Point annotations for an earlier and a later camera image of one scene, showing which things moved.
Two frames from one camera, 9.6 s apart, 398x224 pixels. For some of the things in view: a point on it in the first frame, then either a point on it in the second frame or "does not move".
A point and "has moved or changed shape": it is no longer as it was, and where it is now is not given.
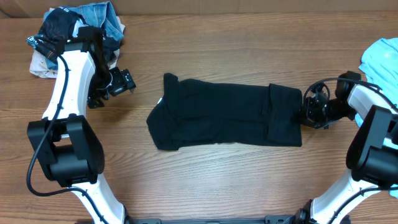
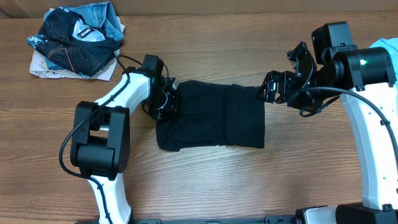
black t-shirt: (198, 112) has moved or changed shape
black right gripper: (307, 117) to (287, 79)
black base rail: (268, 219) does not move
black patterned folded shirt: (56, 29) does not move
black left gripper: (123, 81) to (171, 109)
